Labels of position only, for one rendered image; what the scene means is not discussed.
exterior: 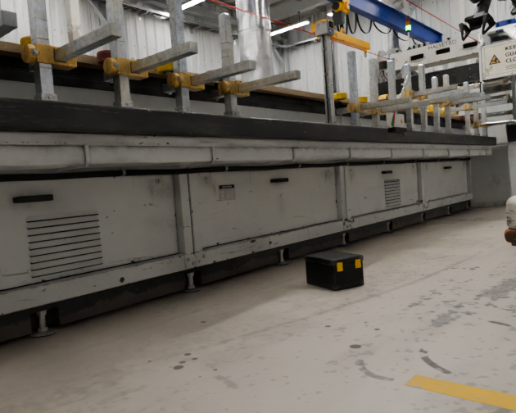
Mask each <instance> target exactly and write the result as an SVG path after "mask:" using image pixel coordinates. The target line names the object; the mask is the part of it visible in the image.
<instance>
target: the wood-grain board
mask: <svg viewBox="0 0 516 413"><path fill-rule="evenodd" d="M0 55H2V56H8V57H18V58H21V50H20V44H19V43H10V42H5V41H0ZM76 61H77V66H81V67H87V68H93V69H99V70H103V66H102V65H99V64H98V63H97V57H94V56H89V55H84V54H82V55H80V56H78V57H76ZM148 76H149V77H155V78H161V79H167V76H165V75H161V74H159V73H158V72H157V67H156V68H153V69H150V70H148ZM252 92H258V93H268V94H274V95H280V96H286V97H292V98H302V99H308V100H314V101H320V102H325V100H324V94H321V93H311V92H306V91H301V90H295V89H290V88H281V87H276V86H269V87H266V88H260V89H256V90H252ZM349 103H350V99H349V98H348V99H346V100H342V105H348V104H349ZM413 115H416V116H420V110H415V109H413ZM427 116H428V117H433V114H432V113H431V112H429V111H427ZM451 120H456V121H462V122H464V120H461V119H460V117H458V116H451Z"/></svg>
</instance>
